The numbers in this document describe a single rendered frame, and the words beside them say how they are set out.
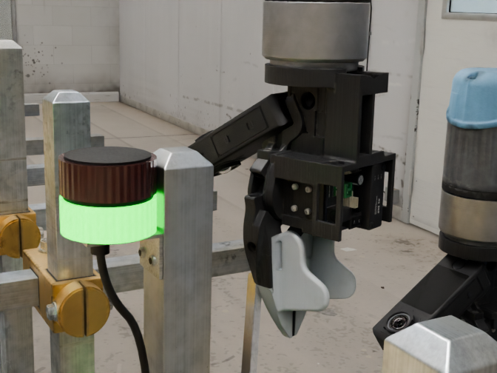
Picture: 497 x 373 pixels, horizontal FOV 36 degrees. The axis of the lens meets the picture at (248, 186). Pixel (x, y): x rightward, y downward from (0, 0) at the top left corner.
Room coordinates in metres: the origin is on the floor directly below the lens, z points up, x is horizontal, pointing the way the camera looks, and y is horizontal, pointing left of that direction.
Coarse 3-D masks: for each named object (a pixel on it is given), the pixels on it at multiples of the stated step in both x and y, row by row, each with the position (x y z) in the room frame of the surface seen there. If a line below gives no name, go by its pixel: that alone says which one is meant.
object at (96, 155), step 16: (80, 160) 0.44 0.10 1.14; (96, 160) 0.45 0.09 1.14; (112, 160) 0.45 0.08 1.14; (128, 160) 0.45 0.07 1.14; (144, 160) 0.45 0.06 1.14; (144, 240) 0.48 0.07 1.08; (160, 240) 0.46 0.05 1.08; (96, 256) 0.46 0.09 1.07; (144, 256) 0.48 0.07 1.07; (160, 256) 0.46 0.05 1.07; (160, 272) 0.46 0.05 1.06; (112, 288) 0.46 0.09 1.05; (112, 304) 0.46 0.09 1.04; (128, 320) 0.47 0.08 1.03; (144, 352) 0.47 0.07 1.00; (144, 368) 0.47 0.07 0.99
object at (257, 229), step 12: (264, 180) 0.55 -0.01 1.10; (252, 204) 0.53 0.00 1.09; (252, 216) 0.53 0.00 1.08; (264, 216) 0.53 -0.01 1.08; (252, 228) 0.53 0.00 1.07; (264, 228) 0.53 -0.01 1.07; (276, 228) 0.54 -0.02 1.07; (252, 240) 0.53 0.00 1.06; (264, 240) 0.53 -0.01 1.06; (252, 252) 0.53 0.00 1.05; (264, 252) 0.54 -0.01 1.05; (252, 264) 0.54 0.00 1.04; (264, 264) 0.54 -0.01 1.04; (252, 276) 0.54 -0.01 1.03; (264, 276) 0.54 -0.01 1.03
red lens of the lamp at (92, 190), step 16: (64, 160) 0.45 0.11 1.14; (64, 176) 0.44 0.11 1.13; (80, 176) 0.44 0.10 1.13; (96, 176) 0.43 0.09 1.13; (112, 176) 0.44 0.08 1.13; (128, 176) 0.44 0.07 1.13; (144, 176) 0.45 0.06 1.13; (64, 192) 0.44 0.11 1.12; (80, 192) 0.44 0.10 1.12; (96, 192) 0.43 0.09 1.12; (112, 192) 0.44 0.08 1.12; (128, 192) 0.44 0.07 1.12; (144, 192) 0.45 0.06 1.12
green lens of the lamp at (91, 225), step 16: (64, 208) 0.45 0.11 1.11; (80, 208) 0.44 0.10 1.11; (96, 208) 0.43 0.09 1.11; (112, 208) 0.44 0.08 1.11; (128, 208) 0.44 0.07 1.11; (144, 208) 0.45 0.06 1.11; (64, 224) 0.45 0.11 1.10; (80, 224) 0.44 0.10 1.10; (96, 224) 0.43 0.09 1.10; (112, 224) 0.44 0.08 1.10; (128, 224) 0.44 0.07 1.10; (144, 224) 0.45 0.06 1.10; (80, 240) 0.44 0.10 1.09; (96, 240) 0.43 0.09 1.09; (112, 240) 0.44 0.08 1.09; (128, 240) 0.44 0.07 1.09
